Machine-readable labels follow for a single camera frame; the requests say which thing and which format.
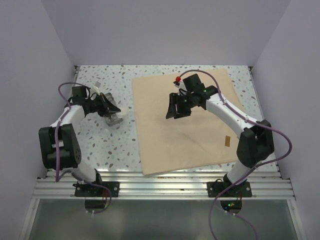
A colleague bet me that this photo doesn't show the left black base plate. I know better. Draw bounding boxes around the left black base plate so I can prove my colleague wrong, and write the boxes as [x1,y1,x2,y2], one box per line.
[72,181,120,198]

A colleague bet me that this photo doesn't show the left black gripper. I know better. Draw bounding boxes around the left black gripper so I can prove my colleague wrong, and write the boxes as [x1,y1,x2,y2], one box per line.
[85,92,121,118]

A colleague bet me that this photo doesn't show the metal instrument tray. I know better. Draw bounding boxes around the metal instrument tray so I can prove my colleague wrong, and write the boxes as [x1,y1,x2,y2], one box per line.
[100,92,123,127]

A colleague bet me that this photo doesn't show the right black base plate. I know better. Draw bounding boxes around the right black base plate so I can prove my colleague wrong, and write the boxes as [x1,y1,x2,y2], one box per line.
[206,178,253,198]

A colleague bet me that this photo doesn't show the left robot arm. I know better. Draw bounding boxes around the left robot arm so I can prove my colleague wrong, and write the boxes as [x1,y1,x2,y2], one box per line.
[38,83,122,197]

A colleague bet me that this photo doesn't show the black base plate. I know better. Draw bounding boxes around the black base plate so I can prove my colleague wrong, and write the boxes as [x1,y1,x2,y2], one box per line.
[206,178,253,198]
[72,181,120,198]

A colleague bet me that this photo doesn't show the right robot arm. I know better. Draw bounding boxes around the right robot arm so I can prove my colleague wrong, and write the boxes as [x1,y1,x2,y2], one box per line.
[165,74,275,197]

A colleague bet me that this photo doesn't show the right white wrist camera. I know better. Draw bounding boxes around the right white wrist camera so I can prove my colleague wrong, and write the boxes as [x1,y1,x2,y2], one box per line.
[173,76,182,88]

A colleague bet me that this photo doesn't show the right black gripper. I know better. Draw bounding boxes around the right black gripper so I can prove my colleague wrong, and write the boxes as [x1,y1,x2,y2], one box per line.
[166,92,195,120]

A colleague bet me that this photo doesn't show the beige surgical drape cloth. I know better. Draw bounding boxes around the beige surgical drape cloth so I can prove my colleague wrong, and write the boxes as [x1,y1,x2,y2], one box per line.
[132,73,239,175]

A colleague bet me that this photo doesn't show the brown tape piece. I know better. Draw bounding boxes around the brown tape piece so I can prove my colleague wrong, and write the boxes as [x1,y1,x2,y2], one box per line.
[224,135,231,147]

